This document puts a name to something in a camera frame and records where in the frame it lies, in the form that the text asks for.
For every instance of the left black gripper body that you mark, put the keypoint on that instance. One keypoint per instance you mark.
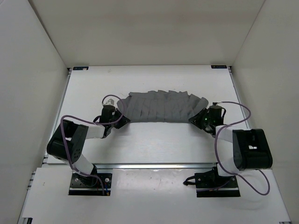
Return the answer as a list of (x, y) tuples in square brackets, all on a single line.
[(115, 116)]

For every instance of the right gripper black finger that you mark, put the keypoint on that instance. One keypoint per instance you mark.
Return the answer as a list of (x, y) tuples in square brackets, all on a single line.
[(199, 123), (201, 114)]

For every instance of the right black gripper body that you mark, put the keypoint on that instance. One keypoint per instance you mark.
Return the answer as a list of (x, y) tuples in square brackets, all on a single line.
[(207, 120)]

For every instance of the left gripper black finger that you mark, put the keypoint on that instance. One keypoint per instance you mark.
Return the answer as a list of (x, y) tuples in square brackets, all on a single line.
[(120, 124), (121, 119)]

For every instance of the grey pleated skirt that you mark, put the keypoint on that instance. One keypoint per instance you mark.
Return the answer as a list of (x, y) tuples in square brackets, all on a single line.
[(161, 106)]

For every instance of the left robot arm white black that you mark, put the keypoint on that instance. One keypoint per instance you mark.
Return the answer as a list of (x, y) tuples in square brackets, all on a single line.
[(67, 142)]

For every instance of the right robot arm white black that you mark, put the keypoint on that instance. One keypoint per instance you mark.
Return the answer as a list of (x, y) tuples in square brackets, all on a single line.
[(250, 150)]

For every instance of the right blue corner label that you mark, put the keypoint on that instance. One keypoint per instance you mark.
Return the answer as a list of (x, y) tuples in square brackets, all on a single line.
[(218, 66)]

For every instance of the blue corner label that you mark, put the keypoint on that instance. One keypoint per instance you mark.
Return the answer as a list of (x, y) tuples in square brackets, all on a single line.
[(80, 68), (218, 66)]

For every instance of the left blue corner label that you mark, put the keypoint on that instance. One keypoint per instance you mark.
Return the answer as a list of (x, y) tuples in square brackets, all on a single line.
[(80, 68)]

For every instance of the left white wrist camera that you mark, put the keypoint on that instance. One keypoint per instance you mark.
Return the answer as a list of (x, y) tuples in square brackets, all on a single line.
[(109, 102)]

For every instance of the aluminium front rail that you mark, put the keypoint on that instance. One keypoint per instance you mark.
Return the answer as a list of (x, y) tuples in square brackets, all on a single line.
[(155, 165)]

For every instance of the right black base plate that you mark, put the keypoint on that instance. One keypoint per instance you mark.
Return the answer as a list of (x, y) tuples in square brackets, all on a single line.
[(209, 185)]

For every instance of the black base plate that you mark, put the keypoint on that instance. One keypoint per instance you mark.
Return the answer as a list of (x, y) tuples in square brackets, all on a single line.
[(209, 185), (90, 186)]

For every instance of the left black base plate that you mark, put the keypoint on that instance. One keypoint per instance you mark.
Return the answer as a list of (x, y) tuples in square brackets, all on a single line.
[(90, 186)]

